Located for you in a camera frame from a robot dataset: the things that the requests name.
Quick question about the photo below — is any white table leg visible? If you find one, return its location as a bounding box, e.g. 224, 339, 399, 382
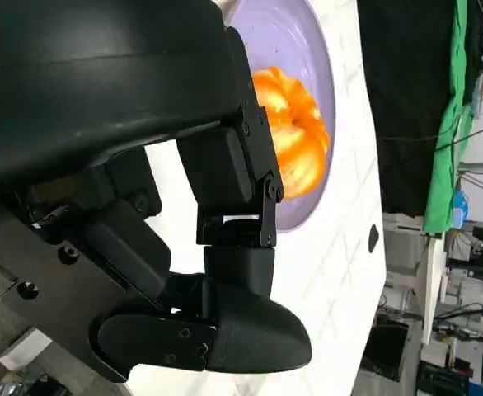
420, 235, 449, 344

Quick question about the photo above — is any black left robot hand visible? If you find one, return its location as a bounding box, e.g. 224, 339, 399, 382
0, 0, 313, 384

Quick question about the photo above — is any black monitor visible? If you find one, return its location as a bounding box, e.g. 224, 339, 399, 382
359, 320, 410, 383

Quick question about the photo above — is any lilac plate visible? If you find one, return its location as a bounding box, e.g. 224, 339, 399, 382
223, 0, 337, 235

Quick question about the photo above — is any orange and white bread roll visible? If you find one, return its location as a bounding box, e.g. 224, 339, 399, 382
251, 65, 331, 203

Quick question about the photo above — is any green cloth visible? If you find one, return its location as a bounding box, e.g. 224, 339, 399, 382
421, 0, 478, 237

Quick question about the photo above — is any black backdrop cloth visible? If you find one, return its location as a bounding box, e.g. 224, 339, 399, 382
355, 0, 460, 219

